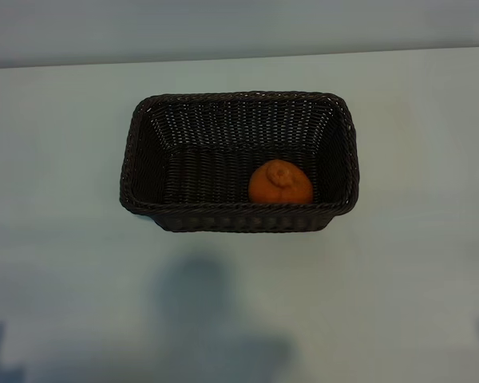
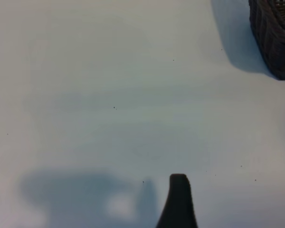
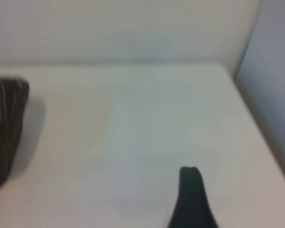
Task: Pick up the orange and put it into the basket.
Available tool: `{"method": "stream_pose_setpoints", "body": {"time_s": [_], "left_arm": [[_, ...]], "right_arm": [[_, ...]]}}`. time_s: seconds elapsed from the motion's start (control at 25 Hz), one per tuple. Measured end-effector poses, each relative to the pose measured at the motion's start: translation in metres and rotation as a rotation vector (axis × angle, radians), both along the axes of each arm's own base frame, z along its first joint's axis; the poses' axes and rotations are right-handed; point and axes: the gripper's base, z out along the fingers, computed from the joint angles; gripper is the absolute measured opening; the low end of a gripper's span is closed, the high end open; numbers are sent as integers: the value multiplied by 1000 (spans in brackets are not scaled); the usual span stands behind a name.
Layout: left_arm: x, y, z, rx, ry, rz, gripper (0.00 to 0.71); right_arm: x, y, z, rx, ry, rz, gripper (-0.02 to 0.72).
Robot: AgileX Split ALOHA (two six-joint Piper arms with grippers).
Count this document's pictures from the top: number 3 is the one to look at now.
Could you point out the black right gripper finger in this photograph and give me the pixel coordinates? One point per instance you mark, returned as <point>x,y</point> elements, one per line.
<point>192,204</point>

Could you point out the dark brown wicker basket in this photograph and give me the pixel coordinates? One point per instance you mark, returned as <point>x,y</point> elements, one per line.
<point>7,123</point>

